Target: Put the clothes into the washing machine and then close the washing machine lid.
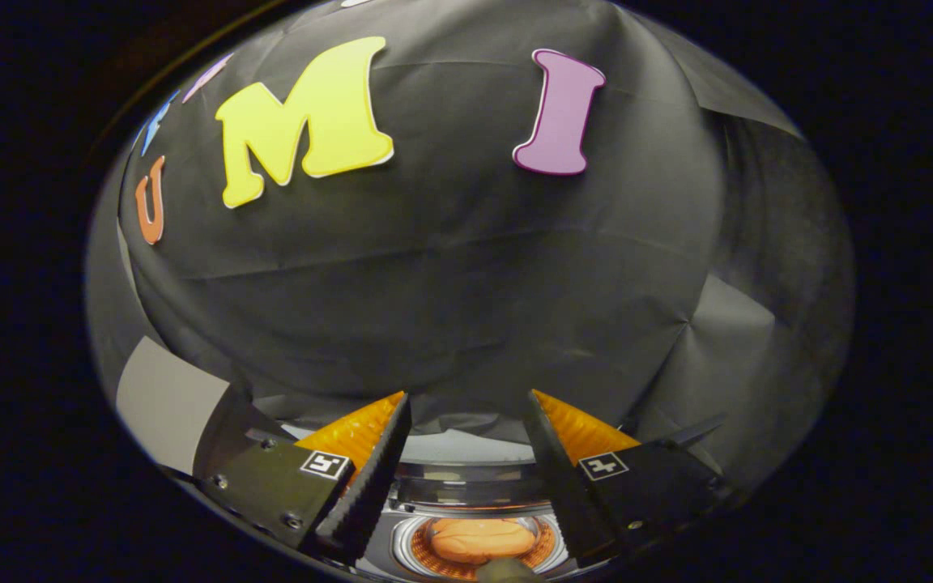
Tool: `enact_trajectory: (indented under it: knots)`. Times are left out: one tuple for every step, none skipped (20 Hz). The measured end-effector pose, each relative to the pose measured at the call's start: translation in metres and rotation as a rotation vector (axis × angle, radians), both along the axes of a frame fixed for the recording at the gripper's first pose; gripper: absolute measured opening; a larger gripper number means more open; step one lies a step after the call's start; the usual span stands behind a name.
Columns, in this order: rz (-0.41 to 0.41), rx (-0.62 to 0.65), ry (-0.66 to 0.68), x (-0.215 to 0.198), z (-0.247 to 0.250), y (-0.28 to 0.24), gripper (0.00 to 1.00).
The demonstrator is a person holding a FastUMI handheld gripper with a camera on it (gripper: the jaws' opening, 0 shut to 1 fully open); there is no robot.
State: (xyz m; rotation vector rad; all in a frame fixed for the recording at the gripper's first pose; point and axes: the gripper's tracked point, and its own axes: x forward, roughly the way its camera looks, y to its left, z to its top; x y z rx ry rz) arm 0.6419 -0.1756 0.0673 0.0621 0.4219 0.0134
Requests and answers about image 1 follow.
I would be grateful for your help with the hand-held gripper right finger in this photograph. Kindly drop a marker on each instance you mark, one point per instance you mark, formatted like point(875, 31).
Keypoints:
point(568, 494)

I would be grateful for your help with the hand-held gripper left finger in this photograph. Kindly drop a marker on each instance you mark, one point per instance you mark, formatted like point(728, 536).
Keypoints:
point(369, 486)

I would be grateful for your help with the orange shirt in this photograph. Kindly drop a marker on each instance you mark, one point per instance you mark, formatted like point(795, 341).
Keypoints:
point(479, 538)

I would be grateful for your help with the grey cabinet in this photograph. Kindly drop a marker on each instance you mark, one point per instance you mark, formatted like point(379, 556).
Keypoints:
point(167, 405)

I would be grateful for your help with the black backdrop cloth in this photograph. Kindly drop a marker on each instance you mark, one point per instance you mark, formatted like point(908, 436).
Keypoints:
point(450, 267)

